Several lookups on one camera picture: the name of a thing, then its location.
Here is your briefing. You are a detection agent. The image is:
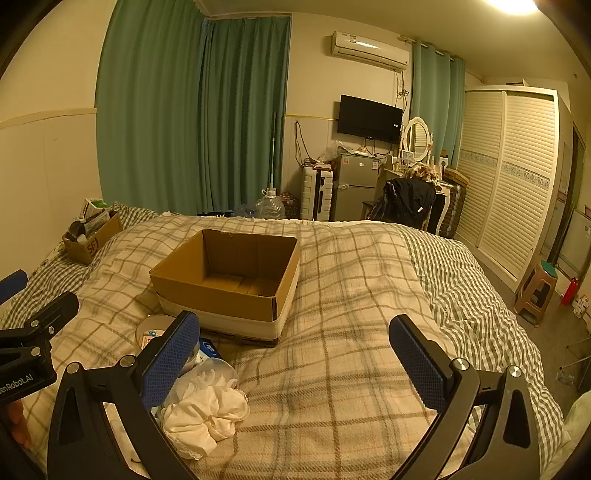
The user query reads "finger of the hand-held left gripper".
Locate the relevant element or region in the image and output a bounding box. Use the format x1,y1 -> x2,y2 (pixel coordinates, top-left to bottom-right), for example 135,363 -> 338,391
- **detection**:
0,270 -> 28,306
0,291 -> 80,358

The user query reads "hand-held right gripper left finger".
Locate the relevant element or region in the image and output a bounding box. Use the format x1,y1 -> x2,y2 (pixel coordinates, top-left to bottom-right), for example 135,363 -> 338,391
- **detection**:
47,311 -> 202,480

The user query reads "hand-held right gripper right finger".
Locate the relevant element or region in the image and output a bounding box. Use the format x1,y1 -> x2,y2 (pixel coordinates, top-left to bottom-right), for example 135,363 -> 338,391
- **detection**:
389,315 -> 542,480

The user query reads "round white container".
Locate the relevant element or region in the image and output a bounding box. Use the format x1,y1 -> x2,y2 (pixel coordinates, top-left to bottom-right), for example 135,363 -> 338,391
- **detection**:
135,314 -> 180,357

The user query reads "blue packet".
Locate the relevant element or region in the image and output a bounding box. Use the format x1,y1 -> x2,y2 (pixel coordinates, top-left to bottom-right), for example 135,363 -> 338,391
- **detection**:
194,336 -> 228,364

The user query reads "white cloth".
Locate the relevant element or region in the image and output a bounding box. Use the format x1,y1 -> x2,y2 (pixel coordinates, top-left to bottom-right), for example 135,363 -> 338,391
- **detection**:
161,384 -> 250,461

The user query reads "large cardboard box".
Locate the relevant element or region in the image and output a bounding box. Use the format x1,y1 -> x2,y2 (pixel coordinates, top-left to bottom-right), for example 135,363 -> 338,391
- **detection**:
148,228 -> 301,348

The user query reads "person's left hand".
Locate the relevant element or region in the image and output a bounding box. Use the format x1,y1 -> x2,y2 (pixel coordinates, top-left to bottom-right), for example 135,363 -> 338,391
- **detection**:
0,399 -> 33,450

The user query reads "small cardboard box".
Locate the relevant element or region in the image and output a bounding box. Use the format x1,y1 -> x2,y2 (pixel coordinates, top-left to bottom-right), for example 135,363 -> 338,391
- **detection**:
62,210 -> 125,265

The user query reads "beige plaid blanket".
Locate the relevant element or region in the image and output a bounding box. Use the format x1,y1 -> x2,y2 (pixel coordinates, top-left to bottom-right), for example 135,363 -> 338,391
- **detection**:
21,215 -> 491,480

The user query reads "green white carton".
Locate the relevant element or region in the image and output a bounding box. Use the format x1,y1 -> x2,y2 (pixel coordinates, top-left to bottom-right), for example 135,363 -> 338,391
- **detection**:
83,198 -> 116,219

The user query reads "brown plastic stool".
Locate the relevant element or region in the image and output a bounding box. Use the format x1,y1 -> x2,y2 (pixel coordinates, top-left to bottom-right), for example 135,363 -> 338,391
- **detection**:
513,260 -> 560,329

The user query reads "metal drying rack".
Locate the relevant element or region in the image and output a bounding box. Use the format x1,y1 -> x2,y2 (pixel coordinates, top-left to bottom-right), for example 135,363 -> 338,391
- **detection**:
555,336 -> 591,391

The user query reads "brown suitcase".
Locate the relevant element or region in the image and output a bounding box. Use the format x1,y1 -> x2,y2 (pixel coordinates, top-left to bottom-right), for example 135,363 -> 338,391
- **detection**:
436,180 -> 468,239

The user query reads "black jacket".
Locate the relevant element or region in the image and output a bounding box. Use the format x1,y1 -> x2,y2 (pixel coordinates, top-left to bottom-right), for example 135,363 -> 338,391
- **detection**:
370,177 -> 437,230

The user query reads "red fire extinguisher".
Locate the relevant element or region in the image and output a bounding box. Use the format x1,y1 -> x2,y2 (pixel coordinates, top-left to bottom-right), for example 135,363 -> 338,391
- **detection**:
560,276 -> 581,307

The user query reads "white dressing table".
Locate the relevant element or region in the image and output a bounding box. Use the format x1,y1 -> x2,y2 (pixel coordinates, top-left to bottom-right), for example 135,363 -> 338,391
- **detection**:
382,162 -> 456,237

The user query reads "silver fridge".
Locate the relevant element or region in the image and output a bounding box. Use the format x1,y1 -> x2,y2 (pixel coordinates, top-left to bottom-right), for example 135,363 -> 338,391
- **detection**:
332,148 -> 385,223

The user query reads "clear water jug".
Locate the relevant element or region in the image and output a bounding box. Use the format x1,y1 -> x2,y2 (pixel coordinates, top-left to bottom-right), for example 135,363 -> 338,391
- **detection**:
256,188 -> 286,220

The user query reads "blond wig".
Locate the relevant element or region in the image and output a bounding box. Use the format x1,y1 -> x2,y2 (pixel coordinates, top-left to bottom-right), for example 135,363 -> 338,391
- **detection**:
405,163 -> 440,184

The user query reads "white suitcase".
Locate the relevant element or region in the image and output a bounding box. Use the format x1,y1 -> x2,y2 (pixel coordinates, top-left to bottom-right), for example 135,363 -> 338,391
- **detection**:
300,165 -> 334,222

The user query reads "patterned dark bag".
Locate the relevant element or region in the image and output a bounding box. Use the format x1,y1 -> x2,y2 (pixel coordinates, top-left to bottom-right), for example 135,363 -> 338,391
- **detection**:
279,191 -> 302,220

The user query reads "white louvered wardrobe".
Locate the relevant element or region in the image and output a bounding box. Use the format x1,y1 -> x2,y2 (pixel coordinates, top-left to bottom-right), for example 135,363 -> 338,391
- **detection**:
454,85 -> 562,294

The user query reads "wide green curtain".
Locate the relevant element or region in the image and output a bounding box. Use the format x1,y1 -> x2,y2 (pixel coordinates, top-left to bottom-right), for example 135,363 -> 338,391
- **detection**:
95,0 -> 207,214

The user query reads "white oval mirror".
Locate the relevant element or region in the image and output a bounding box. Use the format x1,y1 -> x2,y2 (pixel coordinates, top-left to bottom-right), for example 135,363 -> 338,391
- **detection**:
401,116 -> 435,163

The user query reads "grey mop pole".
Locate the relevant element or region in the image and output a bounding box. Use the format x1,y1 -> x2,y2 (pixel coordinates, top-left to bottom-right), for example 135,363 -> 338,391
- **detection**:
270,111 -> 281,191

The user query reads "narrow green curtain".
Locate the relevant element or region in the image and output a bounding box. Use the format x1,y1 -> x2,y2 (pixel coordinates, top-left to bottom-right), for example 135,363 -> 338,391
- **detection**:
410,39 -> 467,171

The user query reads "white air conditioner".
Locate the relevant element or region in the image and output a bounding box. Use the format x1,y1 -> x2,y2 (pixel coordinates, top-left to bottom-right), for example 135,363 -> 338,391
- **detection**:
329,30 -> 412,71

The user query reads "ceiling light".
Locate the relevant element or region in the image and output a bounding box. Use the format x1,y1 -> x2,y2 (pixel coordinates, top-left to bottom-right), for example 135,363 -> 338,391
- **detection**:
488,0 -> 540,13

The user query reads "black wall television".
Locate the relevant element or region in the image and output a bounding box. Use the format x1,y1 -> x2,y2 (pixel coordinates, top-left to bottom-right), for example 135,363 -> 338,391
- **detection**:
337,94 -> 404,144

